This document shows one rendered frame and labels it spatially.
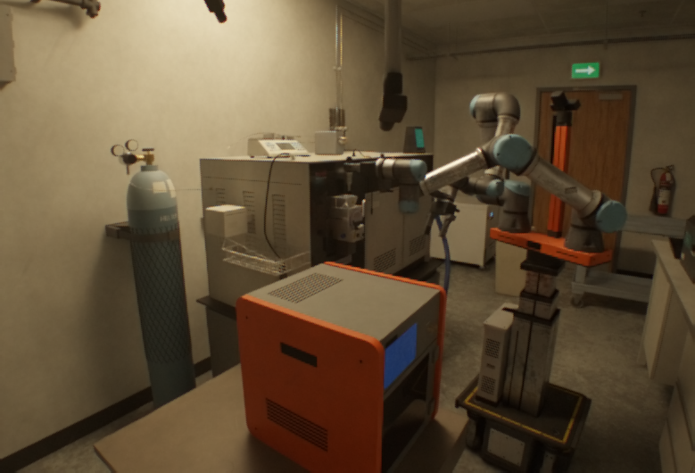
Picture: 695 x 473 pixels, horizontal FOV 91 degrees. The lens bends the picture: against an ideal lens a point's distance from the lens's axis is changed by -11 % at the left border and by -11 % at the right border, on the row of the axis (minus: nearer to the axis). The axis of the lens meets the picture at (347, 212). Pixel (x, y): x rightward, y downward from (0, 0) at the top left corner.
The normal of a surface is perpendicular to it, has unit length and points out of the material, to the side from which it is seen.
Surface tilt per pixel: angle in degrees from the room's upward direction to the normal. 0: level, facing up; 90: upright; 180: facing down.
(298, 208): 90
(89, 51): 90
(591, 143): 90
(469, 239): 90
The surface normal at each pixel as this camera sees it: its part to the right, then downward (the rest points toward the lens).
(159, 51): 0.82, 0.11
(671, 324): -0.57, 0.15
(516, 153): -0.26, 0.11
